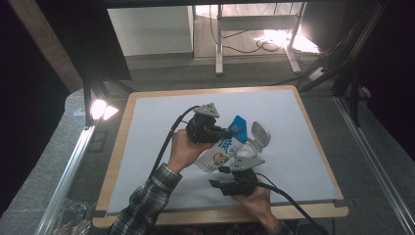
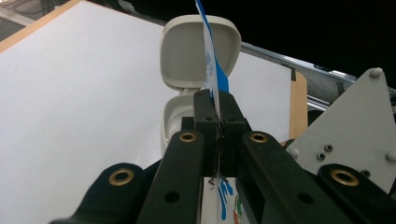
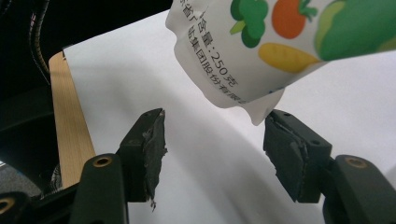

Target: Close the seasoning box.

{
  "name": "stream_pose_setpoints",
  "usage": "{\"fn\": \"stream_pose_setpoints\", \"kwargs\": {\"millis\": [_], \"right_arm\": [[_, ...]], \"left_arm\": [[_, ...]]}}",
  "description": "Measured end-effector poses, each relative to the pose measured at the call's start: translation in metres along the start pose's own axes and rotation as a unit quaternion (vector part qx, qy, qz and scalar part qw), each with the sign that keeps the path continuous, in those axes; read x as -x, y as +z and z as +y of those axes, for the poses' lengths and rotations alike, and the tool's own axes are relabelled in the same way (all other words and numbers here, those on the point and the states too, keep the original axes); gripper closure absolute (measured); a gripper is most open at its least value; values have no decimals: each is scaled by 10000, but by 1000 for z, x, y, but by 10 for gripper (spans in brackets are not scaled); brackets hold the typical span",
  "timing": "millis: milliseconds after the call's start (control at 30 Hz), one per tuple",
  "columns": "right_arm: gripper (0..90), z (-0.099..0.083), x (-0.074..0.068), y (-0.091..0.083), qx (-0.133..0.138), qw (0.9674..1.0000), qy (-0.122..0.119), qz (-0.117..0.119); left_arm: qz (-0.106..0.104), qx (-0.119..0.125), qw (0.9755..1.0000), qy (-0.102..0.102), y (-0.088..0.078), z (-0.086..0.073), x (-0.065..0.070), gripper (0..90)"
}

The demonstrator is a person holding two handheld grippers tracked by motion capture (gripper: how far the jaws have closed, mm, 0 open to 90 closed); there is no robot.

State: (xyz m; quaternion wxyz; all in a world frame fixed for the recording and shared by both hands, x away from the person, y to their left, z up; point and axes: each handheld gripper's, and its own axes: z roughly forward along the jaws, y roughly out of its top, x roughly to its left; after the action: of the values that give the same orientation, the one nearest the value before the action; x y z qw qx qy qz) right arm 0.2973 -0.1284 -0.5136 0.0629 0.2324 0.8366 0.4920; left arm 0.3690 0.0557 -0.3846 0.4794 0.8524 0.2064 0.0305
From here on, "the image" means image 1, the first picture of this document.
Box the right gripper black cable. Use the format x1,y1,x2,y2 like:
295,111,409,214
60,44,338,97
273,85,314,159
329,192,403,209
254,172,331,235

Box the clear plastic bag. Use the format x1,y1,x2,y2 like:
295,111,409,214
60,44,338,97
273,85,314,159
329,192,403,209
48,198,96,235

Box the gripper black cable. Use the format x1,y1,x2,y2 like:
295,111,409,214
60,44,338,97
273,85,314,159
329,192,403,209
150,105,200,179
254,172,331,235

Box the white board with wooden frame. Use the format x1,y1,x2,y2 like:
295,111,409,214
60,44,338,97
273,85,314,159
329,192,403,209
92,85,349,228

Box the wooden beam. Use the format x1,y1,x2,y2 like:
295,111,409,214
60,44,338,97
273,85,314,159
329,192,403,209
8,0,85,95

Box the black tripod stand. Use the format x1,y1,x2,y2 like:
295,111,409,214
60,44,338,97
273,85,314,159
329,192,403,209
296,0,391,129

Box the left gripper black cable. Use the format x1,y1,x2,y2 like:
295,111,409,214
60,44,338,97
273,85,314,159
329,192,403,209
150,105,200,179

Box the white container with flip lid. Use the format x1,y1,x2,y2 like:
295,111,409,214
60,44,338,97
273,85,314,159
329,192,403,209
233,120,272,163

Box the white salt bag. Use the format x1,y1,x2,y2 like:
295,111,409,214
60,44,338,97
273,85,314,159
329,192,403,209
194,115,249,173

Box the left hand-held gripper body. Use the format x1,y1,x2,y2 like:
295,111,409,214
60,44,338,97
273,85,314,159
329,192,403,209
185,102,220,145

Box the black panel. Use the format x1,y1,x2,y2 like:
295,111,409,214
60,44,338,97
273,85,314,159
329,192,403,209
63,0,132,82

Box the black floor cables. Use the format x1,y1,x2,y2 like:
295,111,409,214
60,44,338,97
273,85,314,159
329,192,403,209
208,4,297,56

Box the person's left hand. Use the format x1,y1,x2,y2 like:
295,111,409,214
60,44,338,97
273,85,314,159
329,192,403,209
167,128,214,174

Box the white desk frame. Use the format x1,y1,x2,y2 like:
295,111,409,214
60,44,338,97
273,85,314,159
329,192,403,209
187,2,308,76

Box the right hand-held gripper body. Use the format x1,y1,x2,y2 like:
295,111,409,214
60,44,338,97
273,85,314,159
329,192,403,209
208,156,266,197

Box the lamp on black stand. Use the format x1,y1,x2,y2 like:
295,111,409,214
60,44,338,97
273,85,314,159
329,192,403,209
82,76,120,127

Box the person's right hand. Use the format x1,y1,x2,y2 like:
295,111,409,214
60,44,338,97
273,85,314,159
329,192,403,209
233,185,278,229

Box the aluminium rail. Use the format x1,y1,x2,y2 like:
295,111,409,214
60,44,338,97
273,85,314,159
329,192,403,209
33,125,96,235
332,96,415,233

